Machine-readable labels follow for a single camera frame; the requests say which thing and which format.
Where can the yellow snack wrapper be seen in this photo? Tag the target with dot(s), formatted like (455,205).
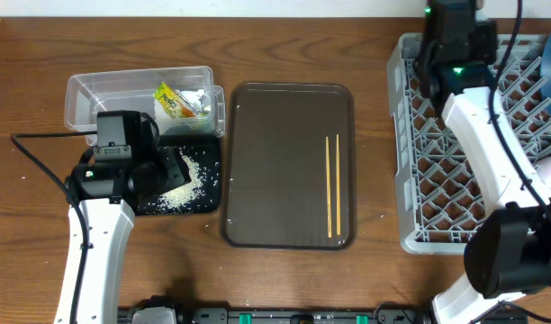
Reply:
(173,103)

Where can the grey dishwasher rack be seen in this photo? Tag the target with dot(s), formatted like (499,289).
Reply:
(439,205)

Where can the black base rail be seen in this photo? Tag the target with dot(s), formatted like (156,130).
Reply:
(163,309)

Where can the brown serving tray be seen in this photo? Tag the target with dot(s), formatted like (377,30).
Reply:
(275,194)

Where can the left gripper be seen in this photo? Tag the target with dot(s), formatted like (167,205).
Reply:
(178,175)

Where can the wooden chopstick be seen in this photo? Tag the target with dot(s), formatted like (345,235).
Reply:
(328,196)
(338,187)

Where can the spilled rice pile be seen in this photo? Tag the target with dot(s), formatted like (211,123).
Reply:
(185,189)

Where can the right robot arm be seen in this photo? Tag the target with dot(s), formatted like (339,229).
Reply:
(510,255)

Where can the black tray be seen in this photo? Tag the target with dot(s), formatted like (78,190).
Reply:
(208,198)

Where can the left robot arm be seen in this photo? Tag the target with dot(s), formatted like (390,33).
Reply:
(94,298)

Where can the clear plastic waste bin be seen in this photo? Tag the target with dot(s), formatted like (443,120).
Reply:
(133,90)

